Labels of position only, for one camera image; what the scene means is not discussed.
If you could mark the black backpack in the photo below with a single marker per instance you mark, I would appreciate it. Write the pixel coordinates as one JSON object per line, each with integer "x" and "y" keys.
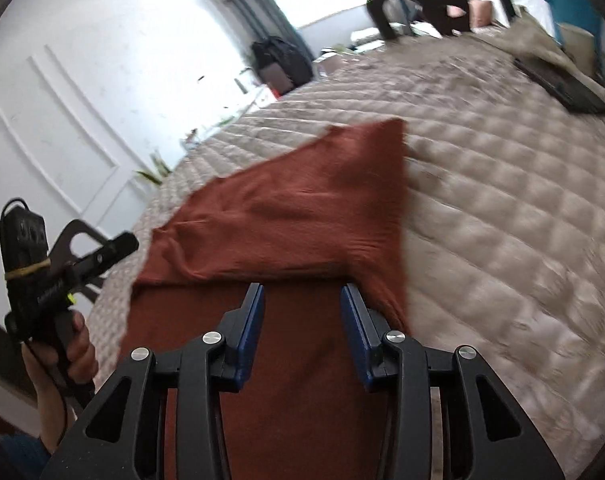
{"x": 282, "y": 57}

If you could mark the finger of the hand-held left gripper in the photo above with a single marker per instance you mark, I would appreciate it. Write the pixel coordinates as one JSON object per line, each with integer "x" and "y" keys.
{"x": 112, "y": 250}

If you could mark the beige quilted bedspread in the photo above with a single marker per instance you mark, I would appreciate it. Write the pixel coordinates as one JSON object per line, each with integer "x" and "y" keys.
{"x": 482, "y": 185}

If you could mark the brown cardboard box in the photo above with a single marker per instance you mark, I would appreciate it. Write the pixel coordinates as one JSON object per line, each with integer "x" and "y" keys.
{"x": 277, "y": 80}

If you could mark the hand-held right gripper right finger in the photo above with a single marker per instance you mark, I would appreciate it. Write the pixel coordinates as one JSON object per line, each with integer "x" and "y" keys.
{"x": 355, "y": 325}

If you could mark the person's left forearm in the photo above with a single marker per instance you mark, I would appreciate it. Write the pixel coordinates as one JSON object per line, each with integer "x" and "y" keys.
{"x": 52, "y": 420}

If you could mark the green plant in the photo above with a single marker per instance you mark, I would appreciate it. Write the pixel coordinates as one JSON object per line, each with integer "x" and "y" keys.
{"x": 155, "y": 170}

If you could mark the grey striped curtain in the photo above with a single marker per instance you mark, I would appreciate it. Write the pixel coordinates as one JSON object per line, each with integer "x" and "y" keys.
{"x": 262, "y": 5}

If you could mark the black remote control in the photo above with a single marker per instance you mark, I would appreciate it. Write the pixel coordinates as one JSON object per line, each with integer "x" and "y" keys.
{"x": 562, "y": 87}

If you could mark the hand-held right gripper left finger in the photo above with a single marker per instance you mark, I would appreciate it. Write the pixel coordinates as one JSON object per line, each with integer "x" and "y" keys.
{"x": 250, "y": 325}

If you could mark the rust knitted sweater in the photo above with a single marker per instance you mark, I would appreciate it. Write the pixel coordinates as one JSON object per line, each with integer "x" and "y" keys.
{"x": 292, "y": 210}

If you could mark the person's left hand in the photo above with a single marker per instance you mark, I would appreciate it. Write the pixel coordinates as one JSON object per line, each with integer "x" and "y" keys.
{"x": 80, "y": 347}

